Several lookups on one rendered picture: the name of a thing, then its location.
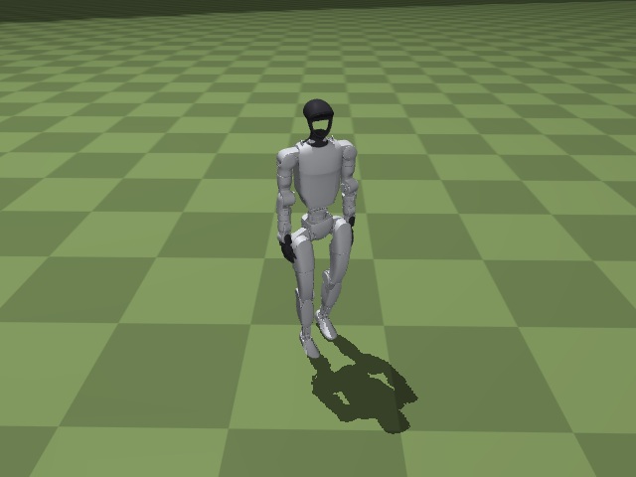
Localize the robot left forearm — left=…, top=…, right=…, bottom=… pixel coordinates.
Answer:
left=342, top=190, right=358, bottom=222

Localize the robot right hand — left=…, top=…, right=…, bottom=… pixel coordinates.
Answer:
left=279, top=235, right=297, bottom=263

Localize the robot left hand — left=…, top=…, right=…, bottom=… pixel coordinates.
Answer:
left=349, top=217, right=355, bottom=244

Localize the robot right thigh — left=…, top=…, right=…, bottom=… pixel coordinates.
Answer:
left=291, top=228, right=315, bottom=303

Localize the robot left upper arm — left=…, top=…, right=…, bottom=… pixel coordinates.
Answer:
left=337, top=140, right=359, bottom=195

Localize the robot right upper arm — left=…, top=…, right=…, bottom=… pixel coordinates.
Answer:
left=276, top=147, right=299, bottom=207

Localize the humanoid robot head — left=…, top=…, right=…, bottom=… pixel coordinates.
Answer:
left=303, top=99, right=334, bottom=147

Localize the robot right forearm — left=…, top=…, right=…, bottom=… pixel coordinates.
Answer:
left=276, top=193, right=292, bottom=243

